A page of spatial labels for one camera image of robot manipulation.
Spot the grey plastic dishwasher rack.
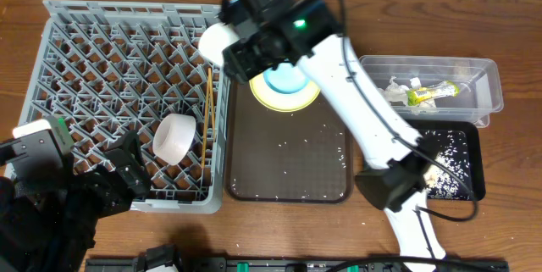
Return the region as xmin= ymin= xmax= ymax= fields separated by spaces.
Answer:
xmin=19 ymin=0 xmax=230 ymax=214

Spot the light blue bowl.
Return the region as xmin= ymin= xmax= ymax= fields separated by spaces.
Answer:
xmin=263 ymin=63 xmax=309 ymax=94

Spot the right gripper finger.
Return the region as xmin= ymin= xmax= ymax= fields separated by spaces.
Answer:
xmin=218 ymin=0 xmax=250 ymax=25
xmin=222 ymin=35 xmax=288 ymax=84

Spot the green yellow snack wrapper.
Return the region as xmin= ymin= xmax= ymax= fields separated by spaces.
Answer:
xmin=406 ymin=80 xmax=460 ymax=106

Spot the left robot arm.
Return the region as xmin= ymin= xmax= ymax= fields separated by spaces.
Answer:
xmin=1 ymin=130 xmax=152 ymax=271

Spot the white tissue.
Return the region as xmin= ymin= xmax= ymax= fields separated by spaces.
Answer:
xmin=379 ymin=76 xmax=436 ymax=108

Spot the yellow plate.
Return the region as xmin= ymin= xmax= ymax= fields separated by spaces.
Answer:
xmin=249 ymin=74 xmax=320 ymax=113

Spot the black tray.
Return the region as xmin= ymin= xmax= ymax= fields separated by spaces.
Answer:
xmin=408 ymin=119 xmax=486 ymax=201

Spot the pile of rice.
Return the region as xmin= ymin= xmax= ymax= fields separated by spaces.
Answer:
xmin=424 ymin=153 xmax=459 ymax=192

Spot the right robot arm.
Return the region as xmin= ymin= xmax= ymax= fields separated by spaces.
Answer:
xmin=219 ymin=0 xmax=446 ymax=271

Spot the clear plastic container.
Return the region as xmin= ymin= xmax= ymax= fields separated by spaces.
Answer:
xmin=360 ymin=55 xmax=504 ymax=128

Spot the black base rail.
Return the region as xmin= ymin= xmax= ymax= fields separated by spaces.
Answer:
xmin=84 ymin=244 xmax=510 ymax=272

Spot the wooden chopstick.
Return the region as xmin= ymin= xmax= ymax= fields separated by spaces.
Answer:
xmin=201 ymin=67 xmax=212 ymax=170
xmin=207 ymin=67 xmax=216 ymax=141

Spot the white bowl with food residue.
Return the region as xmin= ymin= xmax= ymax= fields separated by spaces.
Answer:
xmin=198 ymin=23 xmax=240 ymax=67

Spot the white cup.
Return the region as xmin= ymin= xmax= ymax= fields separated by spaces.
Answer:
xmin=152 ymin=114 xmax=196 ymax=165

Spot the dark brown serving tray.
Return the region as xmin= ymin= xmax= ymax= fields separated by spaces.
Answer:
xmin=224 ymin=84 xmax=353 ymax=204

